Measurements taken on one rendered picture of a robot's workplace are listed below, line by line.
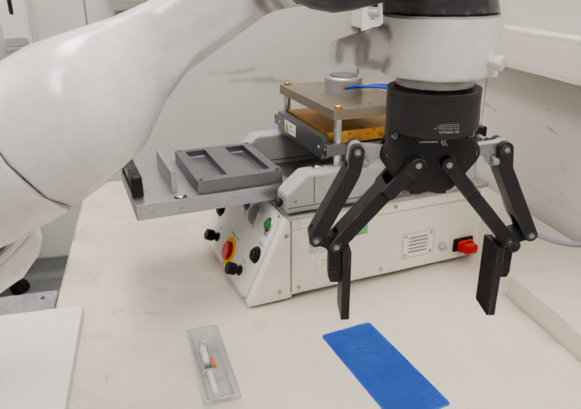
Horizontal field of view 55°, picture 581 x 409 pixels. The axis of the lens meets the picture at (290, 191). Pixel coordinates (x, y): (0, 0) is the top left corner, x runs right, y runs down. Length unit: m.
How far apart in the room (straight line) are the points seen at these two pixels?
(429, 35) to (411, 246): 0.81
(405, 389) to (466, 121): 0.56
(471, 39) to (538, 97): 1.17
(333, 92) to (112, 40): 0.78
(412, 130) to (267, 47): 2.18
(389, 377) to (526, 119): 0.91
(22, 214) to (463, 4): 0.33
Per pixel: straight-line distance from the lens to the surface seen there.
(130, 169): 1.06
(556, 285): 1.18
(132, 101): 0.41
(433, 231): 1.21
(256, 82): 2.62
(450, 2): 0.43
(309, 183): 1.02
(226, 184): 1.04
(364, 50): 0.46
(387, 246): 1.16
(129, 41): 0.44
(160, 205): 1.01
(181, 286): 1.17
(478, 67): 0.44
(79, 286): 1.23
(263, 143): 1.27
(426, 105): 0.44
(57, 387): 0.95
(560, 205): 1.55
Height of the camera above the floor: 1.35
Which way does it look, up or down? 22 degrees down
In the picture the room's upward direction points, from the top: straight up
